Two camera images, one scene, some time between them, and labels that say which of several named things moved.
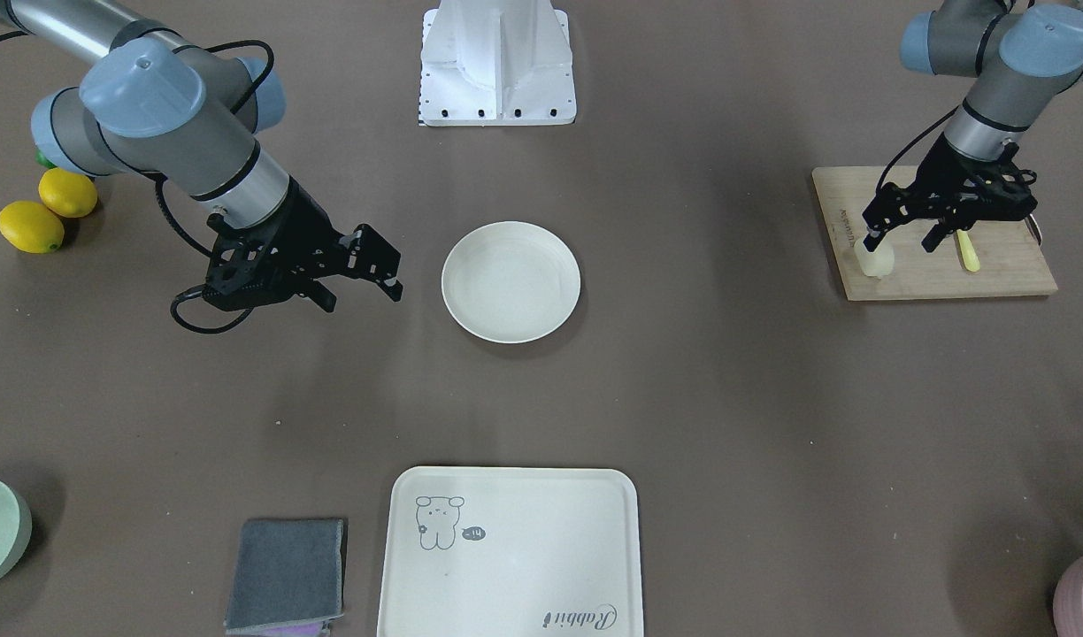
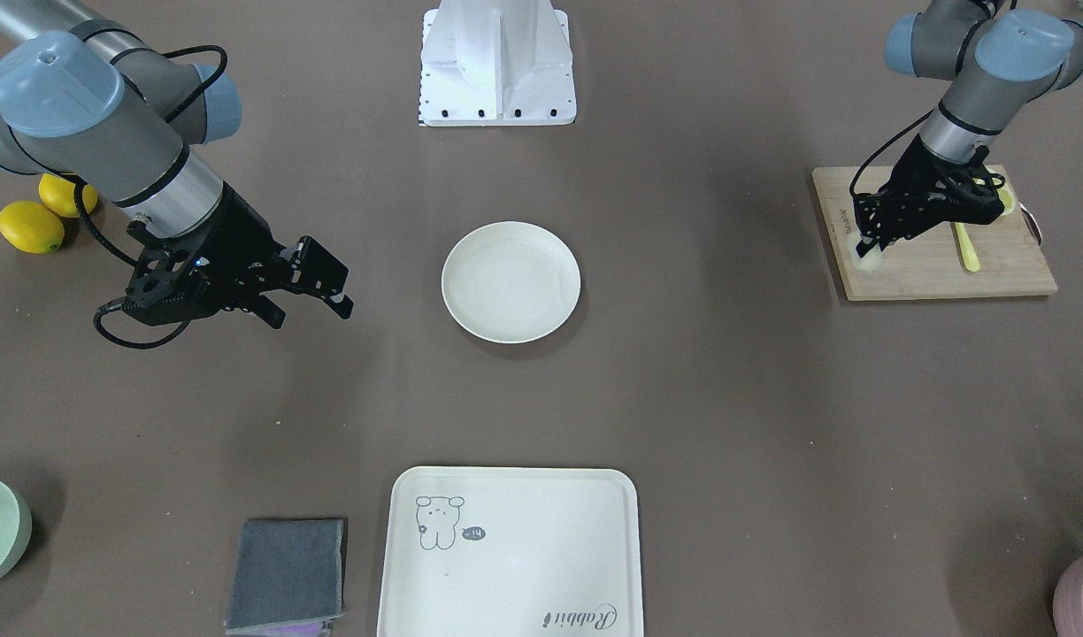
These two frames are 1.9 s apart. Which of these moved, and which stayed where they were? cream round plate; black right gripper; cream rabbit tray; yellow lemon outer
Moved: black right gripper
Stayed: cream rabbit tray; yellow lemon outer; cream round plate
